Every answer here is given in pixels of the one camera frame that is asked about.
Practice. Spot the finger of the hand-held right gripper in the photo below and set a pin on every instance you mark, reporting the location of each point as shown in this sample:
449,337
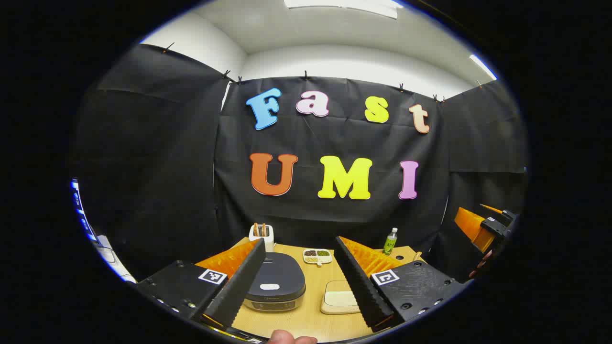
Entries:
492,209
471,227

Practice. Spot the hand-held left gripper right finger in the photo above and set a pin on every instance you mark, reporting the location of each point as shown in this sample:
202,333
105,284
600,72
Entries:
361,286

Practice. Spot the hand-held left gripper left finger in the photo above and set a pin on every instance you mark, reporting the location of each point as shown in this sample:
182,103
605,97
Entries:
239,286

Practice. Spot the grey and silver rice cooker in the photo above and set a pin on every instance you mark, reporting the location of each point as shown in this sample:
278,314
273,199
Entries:
282,272

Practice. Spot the clear glass dish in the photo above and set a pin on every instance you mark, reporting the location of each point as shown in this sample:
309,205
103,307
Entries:
330,310

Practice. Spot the green label drink bottle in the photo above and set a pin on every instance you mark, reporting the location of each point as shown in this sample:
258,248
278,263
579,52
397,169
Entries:
390,244

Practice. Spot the white toaster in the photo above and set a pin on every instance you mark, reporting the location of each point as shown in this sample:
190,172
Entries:
267,243

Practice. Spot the white sectioned grain plate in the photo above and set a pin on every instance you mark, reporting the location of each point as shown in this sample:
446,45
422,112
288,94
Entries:
317,257

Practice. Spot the white panel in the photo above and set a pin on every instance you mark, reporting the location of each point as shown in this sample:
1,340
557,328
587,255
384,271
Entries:
107,253

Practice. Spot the narrow ceiling light strip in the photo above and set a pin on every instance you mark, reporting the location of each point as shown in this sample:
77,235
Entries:
483,67

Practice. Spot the row of black cloth clips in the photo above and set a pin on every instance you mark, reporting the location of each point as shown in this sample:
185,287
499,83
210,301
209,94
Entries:
305,75

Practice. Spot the wide ceiling light panel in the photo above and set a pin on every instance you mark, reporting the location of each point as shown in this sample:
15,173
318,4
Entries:
342,6

